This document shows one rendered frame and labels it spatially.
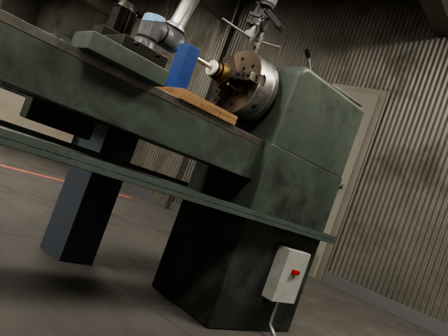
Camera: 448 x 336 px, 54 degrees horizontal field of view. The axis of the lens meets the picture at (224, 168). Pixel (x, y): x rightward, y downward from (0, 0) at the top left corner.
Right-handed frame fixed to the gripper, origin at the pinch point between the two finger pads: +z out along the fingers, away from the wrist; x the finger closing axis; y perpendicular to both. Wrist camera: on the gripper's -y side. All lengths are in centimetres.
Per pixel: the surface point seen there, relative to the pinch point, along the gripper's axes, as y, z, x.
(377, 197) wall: -67, 33, -293
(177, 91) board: 0, 37, 46
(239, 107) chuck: -10.1, 30.4, 10.2
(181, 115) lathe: -4, 45, 44
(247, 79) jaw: -10.5, 18.3, 14.9
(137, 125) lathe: 2, 54, 59
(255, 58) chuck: -7.0, 7.5, 8.6
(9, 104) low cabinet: 495, 128, -327
